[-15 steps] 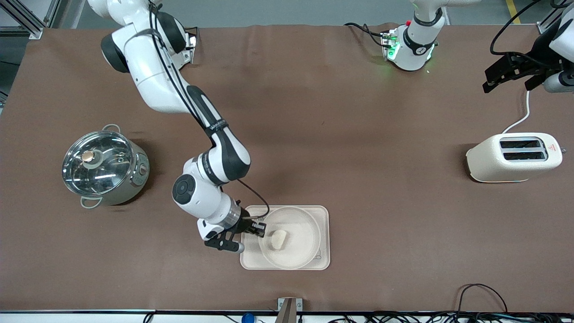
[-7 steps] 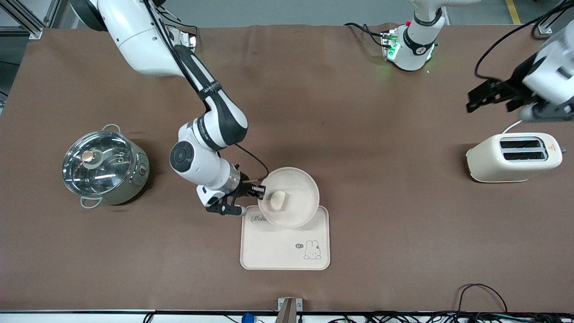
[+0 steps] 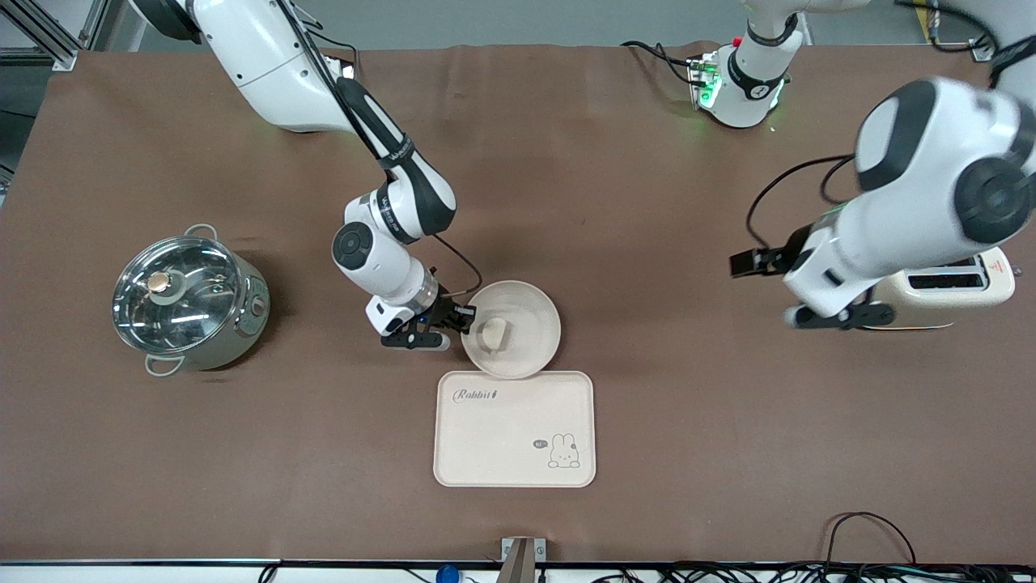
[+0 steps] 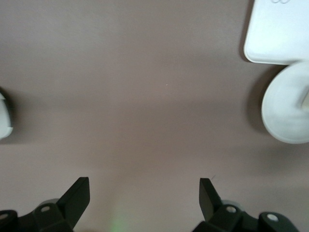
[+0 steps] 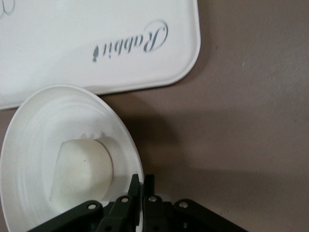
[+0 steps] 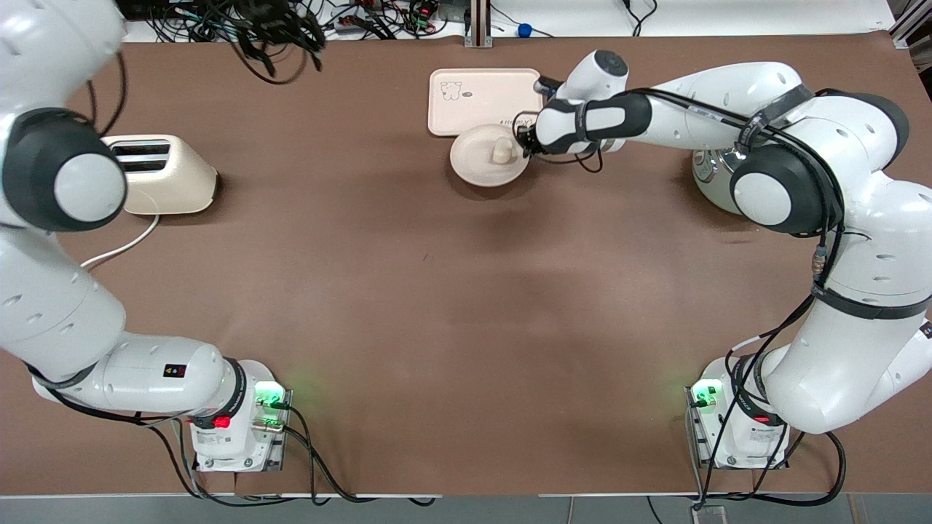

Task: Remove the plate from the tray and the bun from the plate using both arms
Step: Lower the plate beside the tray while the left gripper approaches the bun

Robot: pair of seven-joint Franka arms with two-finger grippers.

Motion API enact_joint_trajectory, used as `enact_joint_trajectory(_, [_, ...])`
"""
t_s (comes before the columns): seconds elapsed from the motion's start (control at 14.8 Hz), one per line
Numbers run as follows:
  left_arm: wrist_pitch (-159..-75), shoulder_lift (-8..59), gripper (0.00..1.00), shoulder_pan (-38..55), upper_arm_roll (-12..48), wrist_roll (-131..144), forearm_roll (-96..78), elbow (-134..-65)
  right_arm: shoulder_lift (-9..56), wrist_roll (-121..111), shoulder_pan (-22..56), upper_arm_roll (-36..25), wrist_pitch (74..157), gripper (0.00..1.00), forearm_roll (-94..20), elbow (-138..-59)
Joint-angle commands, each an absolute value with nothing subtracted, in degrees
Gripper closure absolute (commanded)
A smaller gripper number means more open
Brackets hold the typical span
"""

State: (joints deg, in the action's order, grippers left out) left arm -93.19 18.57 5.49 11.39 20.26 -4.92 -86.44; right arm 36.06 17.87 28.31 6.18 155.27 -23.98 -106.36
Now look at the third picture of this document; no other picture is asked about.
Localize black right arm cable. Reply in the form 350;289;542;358
275;0;486;302

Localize round beige plate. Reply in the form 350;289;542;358
461;280;562;380

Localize brown table cover mat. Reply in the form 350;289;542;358
0;42;1036;566

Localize beige rabbit print tray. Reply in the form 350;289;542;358
432;370;597;487

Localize cream two-slot toaster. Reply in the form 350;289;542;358
862;247;1022;330

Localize grey metal camera bracket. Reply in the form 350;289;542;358
500;537;546;583

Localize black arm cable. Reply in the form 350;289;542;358
745;154;859;253
275;0;486;302

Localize black left base cable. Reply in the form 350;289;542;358
621;40;707;87

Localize steel pot grey handles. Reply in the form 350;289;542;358
112;223;271;378

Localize glass pot lid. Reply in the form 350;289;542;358
112;236;244;355

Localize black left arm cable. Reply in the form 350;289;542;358
745;154;859;253

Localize aluminium frame profile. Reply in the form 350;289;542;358
0;0;110;72

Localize black looped cable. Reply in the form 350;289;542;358
826;511;918;569

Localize black cable bundle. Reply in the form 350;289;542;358
591;560;1036;583

